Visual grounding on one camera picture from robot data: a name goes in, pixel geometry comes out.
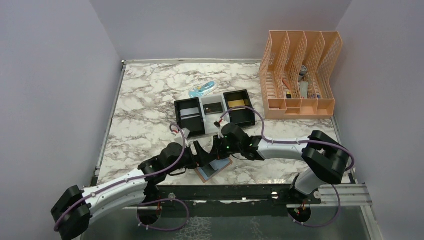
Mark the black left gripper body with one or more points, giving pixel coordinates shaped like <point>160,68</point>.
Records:
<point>188,161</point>

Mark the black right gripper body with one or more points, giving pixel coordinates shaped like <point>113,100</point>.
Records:
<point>225,149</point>

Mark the brown leather card holder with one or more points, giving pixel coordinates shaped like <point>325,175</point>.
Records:
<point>218,165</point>

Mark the white tray bin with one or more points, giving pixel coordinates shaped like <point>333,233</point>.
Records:
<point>209,120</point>

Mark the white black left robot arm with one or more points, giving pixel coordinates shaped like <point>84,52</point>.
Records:
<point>78,208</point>

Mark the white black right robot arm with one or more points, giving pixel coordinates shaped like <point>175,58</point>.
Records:
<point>327,160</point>

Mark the grey card in sleeve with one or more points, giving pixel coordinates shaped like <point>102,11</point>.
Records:
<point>207,172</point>

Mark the gold credit card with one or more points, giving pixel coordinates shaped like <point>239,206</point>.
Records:
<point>236,103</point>

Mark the black credit card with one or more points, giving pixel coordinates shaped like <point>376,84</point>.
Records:
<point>213,108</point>

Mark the silver credit card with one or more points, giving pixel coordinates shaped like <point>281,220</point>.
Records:
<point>189,113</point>

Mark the blue packaged tool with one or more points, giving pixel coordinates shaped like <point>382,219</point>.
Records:
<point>202,90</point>

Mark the grey staples box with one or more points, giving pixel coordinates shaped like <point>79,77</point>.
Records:
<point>303,88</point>

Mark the peach plastic file organizer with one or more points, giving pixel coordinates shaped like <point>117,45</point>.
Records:
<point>295,73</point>

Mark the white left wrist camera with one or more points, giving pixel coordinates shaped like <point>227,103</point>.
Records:
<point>181,138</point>

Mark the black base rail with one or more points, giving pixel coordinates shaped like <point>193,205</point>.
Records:
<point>276,193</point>

